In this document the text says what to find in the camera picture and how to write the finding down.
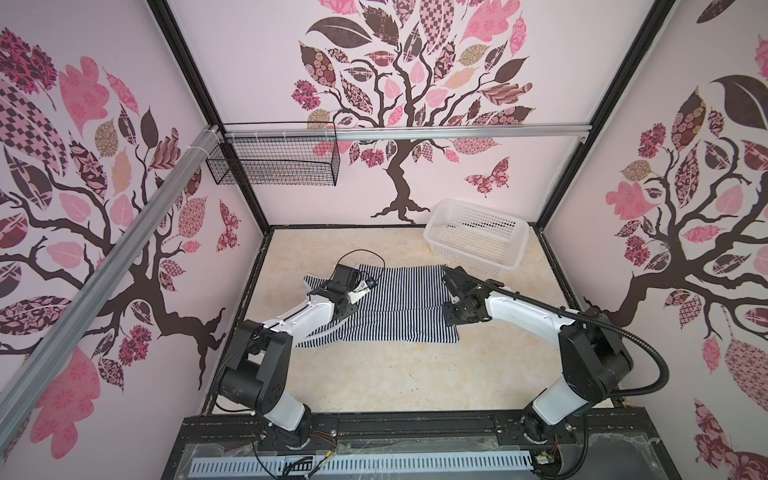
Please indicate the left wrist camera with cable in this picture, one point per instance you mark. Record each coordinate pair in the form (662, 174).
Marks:
(367, 284)

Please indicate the silver aluminium rail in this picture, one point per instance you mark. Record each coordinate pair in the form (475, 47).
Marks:
(406, 133)
(37, 372)

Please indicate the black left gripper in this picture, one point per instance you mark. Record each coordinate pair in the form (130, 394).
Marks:
(350, 309)

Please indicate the white plastic laundry basket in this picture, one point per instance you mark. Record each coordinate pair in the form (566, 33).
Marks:
(477, 237)

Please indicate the black wire mesh basket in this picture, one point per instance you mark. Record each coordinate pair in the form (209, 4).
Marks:
(284, 153)

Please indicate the black right frame post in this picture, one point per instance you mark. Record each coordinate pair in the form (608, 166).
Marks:
(650, 29)

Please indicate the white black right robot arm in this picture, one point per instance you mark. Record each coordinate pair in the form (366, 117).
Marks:
(593, 357)

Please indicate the silver aluminium back rail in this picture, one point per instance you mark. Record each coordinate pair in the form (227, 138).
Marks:
(406, 133)

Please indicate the white slotted cable duct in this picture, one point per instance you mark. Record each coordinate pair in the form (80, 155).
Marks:
(358, 465)

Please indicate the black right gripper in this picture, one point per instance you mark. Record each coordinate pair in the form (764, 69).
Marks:
(449, 318)

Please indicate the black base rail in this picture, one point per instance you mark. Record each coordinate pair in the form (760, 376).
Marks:
(327, 429)

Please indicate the blue white striped tank top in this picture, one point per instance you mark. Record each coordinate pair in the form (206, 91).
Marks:
(405, 306)

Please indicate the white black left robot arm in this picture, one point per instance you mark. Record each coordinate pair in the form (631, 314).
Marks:
(255, 366)

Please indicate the silver aluminium left rail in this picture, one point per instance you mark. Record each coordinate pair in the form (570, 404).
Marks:
(37, 372)

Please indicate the black metal frame post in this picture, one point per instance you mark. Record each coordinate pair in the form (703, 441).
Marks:
(171, 31)

